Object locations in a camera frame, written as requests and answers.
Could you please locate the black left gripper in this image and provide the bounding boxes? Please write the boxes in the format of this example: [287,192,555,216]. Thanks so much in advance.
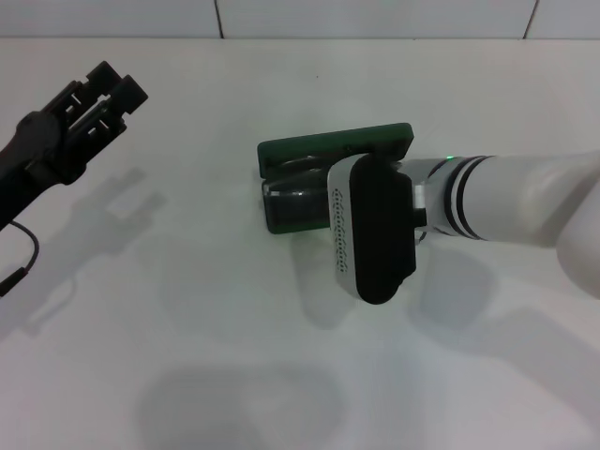
[0,60,150,232]

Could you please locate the clear white glasses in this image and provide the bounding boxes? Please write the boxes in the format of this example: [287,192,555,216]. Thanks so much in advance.
[261,157,332,227]

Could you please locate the green glasses case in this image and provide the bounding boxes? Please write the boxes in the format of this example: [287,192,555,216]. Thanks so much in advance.
[256,122,415,235]

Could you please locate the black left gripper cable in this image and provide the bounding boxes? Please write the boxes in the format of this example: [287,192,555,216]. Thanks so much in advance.
[0,221,41,298]

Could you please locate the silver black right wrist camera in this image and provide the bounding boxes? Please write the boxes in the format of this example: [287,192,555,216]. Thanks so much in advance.
[325,152,419,307]

